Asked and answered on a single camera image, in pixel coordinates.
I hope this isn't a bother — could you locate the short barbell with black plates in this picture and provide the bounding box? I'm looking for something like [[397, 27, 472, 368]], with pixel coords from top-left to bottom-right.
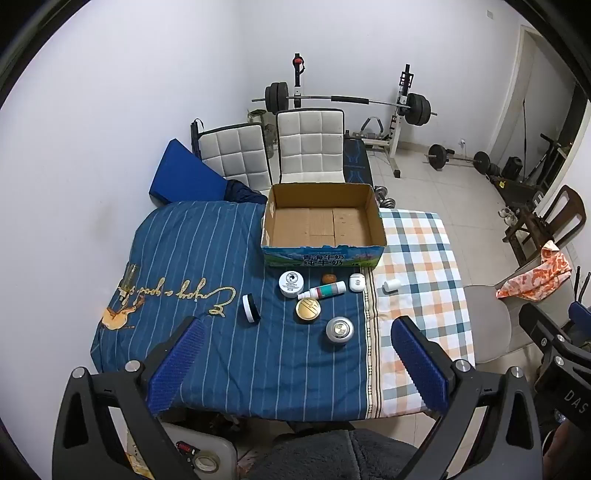
[[425, 144, 492, 175]]

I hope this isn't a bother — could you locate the cardboard box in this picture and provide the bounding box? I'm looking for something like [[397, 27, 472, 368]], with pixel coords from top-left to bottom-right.
[[261, 183, 387, 269]]

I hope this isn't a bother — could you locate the black round disc box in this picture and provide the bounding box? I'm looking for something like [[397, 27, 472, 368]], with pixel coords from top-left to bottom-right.
[[242, 294, 262, 324]]

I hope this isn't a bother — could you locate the orange patterned cloth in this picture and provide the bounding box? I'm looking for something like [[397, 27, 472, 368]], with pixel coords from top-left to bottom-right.
[[496, 240, 573, 303]]

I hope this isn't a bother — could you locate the long barbell with black plates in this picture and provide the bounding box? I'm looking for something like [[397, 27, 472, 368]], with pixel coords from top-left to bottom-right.
[[252, 82, 438, 126]]

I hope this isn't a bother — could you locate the white door frame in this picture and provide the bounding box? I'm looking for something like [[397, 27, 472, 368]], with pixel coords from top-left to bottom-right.
[[488, 24, 579, 185]]

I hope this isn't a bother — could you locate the black weight bench pad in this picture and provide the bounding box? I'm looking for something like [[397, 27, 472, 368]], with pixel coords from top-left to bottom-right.
[[342, 137, 372, 185]]

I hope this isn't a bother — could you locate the clear tape roll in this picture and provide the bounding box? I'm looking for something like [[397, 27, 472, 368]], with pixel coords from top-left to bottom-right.
[[193, 452, 220, 474]]

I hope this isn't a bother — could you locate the blue foam mat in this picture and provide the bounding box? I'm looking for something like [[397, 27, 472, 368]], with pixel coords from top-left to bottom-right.
[[148, 137, 229, 206]]

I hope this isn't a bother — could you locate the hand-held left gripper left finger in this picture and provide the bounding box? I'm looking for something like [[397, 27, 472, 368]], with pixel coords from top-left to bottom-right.
[[52, 316, 206, 480]]

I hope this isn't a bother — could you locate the dark grey fleece cloth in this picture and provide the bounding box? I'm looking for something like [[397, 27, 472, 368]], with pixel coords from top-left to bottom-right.
[[268, 429, 421, 480]]

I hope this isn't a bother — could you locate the dark blue cloth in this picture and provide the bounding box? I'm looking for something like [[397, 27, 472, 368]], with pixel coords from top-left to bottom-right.
[[224, 179, 269, 205]]

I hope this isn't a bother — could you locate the blue striped plaid bed sheet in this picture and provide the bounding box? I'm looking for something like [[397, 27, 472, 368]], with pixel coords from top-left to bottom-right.
[[90, 200, 476, 422]]

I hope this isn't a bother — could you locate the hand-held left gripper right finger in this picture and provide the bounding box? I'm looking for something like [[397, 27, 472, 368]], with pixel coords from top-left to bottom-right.
[[390, 316, 541, 480]]

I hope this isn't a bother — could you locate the silver round tin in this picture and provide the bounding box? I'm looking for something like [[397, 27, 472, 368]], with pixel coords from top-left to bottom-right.
[[326, 316, 354, 345]]

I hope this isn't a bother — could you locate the black exercise frame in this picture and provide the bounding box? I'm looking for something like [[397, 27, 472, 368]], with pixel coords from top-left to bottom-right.
[[526, 134, 573, 185]]

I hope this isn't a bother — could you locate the gold round tin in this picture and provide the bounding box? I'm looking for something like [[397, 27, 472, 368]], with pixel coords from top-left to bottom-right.
[[295, 298, 322, 322]]

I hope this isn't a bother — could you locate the white tube bottle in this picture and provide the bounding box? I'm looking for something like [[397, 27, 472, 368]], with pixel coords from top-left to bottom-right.
[[297, 281, 347, 301]]

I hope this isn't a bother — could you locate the white weight bench rack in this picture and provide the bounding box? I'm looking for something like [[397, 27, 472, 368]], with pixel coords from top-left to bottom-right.
[[291, 53, 416, 178]]

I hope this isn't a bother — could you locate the white round jar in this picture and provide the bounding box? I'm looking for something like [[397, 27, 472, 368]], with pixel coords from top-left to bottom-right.
[[278, 271, 304, 297]]

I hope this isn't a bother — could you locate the dark wooden chair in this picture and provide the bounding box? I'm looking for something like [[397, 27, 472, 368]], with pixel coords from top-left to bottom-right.
[[503, 185, 587, 266]]

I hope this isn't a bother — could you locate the grey padded chair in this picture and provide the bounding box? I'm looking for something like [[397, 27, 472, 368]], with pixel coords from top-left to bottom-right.
[[462, 272, 555, 365]]

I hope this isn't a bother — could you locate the metal dumbbell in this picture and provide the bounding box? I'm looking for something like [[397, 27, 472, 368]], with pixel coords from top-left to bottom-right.
[[374, 185, 398, 209]]

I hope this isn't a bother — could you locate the white quilted chair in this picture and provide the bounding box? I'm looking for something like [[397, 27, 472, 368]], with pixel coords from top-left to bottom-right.
[[198, 122, 273, 195], [276, 108, 346, 185]]

